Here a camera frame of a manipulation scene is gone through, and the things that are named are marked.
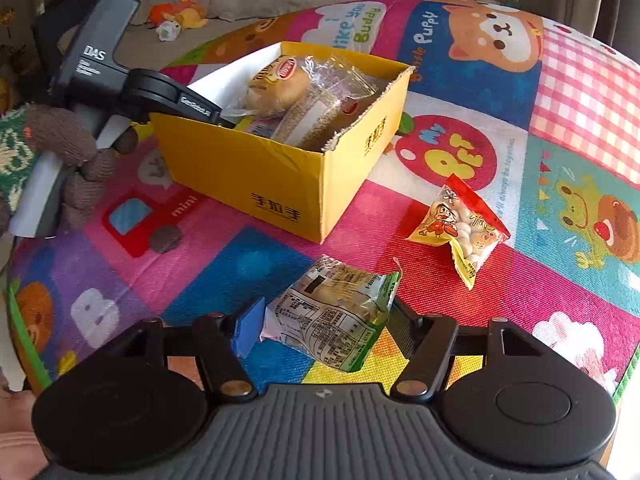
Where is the pink snack packet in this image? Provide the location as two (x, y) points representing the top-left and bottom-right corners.
(239, 115), (288, 138)

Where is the yellow cardboard box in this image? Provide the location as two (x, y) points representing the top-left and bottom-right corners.
(150, 41), (412, 245)

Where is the printed cartoon mat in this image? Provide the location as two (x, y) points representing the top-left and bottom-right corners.
(5, 0), (640, 411)

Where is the clear sesame bar packet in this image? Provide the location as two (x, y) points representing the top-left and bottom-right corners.
(270, 87), (351, 153)

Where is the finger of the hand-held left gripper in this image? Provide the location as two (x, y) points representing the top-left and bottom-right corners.
(167, 91), (237, 129)

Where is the green white snack packet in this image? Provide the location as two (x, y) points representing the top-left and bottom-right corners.
(260, 255), (403, 373)

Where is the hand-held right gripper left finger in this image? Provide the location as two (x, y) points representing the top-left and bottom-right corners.
(100, 297), (267, 403)

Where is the red yellow snack packet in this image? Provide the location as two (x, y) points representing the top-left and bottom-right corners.
(405, 174), (512, 291)

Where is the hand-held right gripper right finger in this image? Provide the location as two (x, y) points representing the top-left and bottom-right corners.
(387, 300), (551, 403)

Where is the person's left hand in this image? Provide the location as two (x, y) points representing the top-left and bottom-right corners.
(22, 105), (139, 231)

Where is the person's pink clothing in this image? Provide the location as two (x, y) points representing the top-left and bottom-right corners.
(0, 389), (48, 480)

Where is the orange plush toy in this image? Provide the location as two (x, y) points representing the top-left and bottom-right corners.
(149, 0), (208, 31)

